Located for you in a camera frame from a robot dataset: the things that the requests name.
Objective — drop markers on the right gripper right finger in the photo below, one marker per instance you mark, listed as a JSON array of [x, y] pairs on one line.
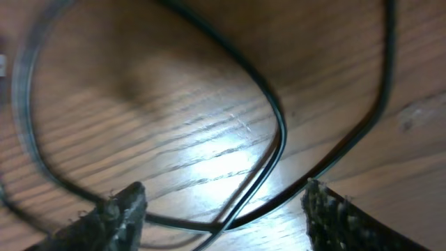
[[334, 223]]

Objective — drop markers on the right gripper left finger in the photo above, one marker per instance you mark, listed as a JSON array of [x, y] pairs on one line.
[[113, 225]]

